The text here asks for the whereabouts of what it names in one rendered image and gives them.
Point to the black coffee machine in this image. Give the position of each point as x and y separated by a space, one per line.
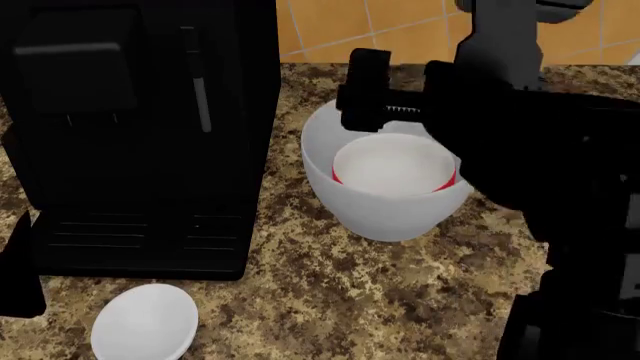
125 157

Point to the large white bowl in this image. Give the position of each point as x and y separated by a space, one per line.
390 217

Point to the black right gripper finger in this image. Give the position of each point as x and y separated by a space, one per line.
445 93
365 86

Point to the red bowl, white inside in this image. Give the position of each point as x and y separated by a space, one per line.
395 167

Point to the dark grey upright appliance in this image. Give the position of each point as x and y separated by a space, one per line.
500 37

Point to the white object at counter edge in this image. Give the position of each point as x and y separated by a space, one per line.
635 59

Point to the small white bowl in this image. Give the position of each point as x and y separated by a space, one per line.
142 326

